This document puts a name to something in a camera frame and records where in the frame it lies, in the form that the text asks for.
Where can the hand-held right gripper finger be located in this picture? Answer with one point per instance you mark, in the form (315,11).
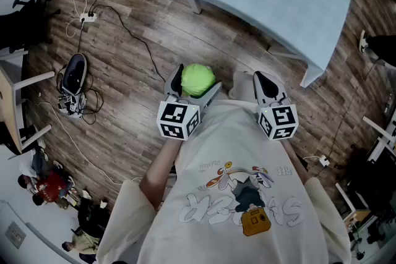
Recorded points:
(278,92)
(262,89)

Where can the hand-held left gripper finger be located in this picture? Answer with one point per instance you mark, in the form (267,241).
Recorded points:
(172,83)
(210,97)

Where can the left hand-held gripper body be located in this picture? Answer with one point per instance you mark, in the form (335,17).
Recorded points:
(173,120)

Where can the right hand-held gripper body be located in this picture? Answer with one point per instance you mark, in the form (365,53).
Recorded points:
(278,122)

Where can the green ball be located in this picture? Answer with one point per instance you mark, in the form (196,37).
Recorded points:
(198,78)

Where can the person's left forearm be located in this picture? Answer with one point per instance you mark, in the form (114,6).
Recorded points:
(161,170)

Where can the person's beige trousers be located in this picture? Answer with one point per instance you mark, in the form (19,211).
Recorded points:
(242,86)

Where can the person's cream printed shirt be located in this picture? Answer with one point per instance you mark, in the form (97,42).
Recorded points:
(232,148)

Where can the white power adapter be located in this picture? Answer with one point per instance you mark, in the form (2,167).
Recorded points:
(323,161)

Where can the idle grey hand-held gripper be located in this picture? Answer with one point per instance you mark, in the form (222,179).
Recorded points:
(74,71)

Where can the white power strip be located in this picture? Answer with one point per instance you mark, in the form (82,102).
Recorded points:
(88,17)

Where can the black office chair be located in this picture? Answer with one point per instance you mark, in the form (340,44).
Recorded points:
(21,24)

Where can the wooden desk with white legs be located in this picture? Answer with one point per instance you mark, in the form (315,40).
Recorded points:
(7,102)

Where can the white desk frame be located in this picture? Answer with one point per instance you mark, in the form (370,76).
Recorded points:
(379,130)

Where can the grey wall socket plate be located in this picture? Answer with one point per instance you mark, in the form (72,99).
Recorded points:
(15,235)

